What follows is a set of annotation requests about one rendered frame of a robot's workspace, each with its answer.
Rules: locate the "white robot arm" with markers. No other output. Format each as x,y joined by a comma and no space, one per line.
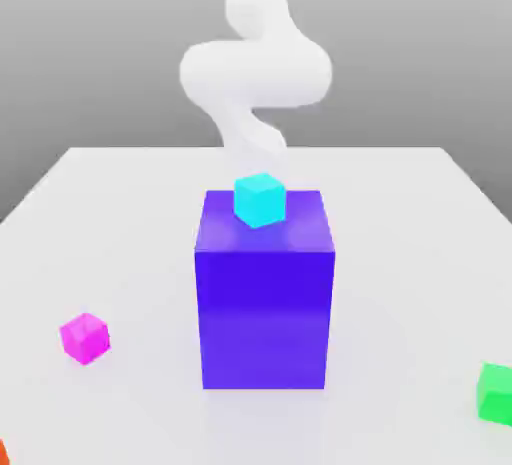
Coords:
256,73

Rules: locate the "small cyan cube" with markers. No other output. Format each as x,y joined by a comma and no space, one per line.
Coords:
259,201

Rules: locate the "small magenta cube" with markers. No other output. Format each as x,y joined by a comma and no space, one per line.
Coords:
84,339

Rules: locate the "small green cube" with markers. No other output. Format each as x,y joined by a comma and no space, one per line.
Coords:
496,393

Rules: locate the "small orange cube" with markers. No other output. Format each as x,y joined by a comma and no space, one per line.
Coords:
2,453

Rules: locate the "large purple box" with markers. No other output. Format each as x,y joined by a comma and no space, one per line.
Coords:
264,313

